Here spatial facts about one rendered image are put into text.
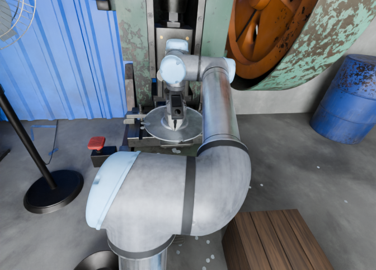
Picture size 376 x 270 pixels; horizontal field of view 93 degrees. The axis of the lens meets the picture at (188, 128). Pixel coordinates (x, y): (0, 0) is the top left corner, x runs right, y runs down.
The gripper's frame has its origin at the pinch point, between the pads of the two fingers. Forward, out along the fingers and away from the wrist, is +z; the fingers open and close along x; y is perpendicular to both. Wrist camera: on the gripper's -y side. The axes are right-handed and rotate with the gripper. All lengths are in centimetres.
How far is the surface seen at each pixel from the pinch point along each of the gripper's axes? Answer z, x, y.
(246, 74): -20.8, -33.2, 11.6
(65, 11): -30, 81, 134
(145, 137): 9.4, 13.3, 6.9
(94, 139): 3.7, 33.8, -0.1
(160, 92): -11.5, 5.6, 13.3
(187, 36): -35.0, -5.1, 13.3
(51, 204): 76, 82, 20
